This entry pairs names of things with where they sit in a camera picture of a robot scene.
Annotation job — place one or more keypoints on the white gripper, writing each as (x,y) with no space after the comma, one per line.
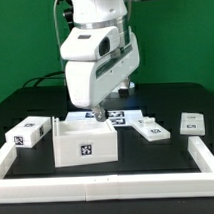
(89,83)

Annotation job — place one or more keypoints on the white cabinet body box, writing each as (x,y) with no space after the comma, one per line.
(83,142)

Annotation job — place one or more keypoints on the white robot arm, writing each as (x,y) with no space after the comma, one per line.
(100,52)

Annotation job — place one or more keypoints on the white cabinet top block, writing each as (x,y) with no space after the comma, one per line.
(29,131)

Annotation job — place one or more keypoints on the white base tag plate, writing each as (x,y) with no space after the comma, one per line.
(118,118)

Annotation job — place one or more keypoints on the white U-shaped frame fence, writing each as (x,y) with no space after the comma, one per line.
(117,187)

